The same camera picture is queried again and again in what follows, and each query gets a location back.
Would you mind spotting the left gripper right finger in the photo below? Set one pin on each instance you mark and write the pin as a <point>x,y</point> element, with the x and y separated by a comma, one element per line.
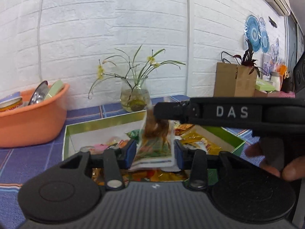
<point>194,161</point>

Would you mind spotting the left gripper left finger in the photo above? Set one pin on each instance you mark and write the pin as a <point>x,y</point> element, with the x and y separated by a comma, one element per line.
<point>112,161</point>

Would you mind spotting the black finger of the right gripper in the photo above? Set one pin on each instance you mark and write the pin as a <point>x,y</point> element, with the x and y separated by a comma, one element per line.
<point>178,111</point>

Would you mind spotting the brown green snack packet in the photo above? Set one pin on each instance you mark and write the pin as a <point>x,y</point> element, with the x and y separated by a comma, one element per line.
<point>155,149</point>

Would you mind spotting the gold candy packet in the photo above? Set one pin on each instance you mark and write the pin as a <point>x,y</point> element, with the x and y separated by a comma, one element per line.
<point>194,137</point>

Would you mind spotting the orange chips packet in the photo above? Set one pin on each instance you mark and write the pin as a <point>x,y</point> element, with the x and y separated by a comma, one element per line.
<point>154,175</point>

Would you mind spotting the pink patterned cloth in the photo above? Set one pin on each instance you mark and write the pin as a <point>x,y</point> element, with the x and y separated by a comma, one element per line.
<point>282,94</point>

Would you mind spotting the green cardboard box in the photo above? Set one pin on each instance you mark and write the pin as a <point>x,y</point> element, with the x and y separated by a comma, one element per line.
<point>114,132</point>

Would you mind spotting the glass vase with flowers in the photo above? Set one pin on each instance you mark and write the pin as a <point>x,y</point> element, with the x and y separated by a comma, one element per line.
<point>134,96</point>

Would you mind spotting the brown paper bag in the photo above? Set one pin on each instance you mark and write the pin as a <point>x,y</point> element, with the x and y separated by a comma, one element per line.
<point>234,80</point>

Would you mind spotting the dark purple plant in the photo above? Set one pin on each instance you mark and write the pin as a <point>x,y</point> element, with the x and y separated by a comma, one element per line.
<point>246,60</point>

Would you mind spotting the orange plastic basin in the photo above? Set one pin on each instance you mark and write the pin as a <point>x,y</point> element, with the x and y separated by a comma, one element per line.
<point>34,124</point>

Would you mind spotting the blue paper fan decoration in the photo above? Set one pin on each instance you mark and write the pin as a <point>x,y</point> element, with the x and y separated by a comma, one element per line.
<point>256,34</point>

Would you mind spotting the light green plate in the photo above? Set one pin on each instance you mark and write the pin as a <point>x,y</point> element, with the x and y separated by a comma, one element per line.
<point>54,89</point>

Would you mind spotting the metal lid in basin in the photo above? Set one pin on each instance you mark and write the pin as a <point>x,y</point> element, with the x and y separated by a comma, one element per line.
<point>39,93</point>

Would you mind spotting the round tin can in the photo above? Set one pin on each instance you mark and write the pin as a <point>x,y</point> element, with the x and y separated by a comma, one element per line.
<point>11,104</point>

